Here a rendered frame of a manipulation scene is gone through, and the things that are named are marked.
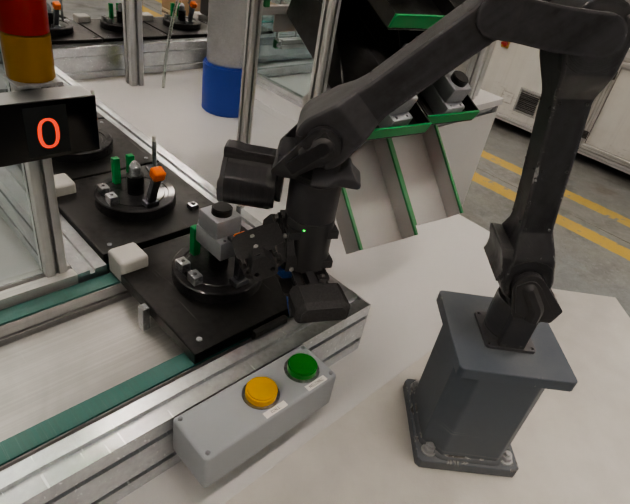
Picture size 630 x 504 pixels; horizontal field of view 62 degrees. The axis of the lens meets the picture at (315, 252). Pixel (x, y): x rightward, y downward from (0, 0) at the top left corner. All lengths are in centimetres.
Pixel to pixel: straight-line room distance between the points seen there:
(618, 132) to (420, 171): 370
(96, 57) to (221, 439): 150
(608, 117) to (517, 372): 410
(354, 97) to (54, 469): 48
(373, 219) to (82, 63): 124
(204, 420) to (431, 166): 68
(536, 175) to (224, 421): 44
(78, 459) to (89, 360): 19
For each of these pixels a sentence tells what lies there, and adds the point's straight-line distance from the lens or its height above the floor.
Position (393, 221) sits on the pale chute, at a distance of 96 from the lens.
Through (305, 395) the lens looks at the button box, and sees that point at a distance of 69.
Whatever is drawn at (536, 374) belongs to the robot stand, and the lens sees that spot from 69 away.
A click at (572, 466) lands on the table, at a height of 86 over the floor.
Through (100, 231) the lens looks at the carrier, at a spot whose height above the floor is 97.
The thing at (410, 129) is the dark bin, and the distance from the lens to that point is 85.
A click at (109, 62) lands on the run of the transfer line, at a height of 91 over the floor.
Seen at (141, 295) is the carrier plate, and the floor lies 97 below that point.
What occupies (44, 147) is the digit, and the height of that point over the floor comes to 119.
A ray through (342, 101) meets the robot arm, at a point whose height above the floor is 133.
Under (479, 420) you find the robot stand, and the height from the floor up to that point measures 96.
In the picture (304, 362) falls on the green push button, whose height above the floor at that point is 97.
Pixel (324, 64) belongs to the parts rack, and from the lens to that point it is 83.
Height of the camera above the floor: 149
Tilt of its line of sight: 35 degrees down
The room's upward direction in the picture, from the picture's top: 11 degrees clockwise
